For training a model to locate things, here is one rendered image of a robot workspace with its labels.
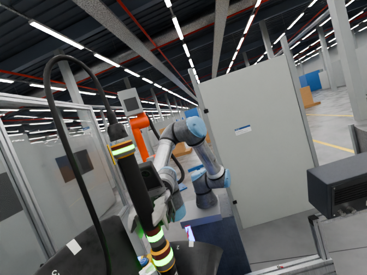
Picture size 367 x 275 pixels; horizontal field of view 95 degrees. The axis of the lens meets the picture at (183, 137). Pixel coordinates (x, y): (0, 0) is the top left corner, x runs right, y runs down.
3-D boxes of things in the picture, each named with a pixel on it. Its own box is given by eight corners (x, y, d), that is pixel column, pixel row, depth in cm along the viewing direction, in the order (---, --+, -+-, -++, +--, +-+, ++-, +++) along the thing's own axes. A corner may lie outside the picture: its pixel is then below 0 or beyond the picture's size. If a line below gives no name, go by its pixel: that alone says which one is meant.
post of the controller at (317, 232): (323, 261, 73) (312, 220, 71) (318, 255, 76) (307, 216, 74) (330, 258, 73) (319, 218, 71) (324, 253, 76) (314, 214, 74)
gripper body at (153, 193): (175, 223, 41) (178, 200, 53) (164, 191, 41) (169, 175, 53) (146, 232, 42) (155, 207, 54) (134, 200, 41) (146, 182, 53)
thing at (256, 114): (239, 231, 225) (188, 69, 204) (238, 228, 230) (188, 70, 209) (329, 204, 218) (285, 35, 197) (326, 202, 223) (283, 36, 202)
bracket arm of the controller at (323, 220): (314, 226, 72) (312, 220, 71) (308, 222, 75) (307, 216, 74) (370, 210, 70) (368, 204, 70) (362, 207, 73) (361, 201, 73)
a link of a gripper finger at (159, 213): (176, 241, 32) (172, 216, 42) (166, 213, 32) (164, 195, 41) (160, 247, 32) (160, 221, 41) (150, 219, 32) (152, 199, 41)
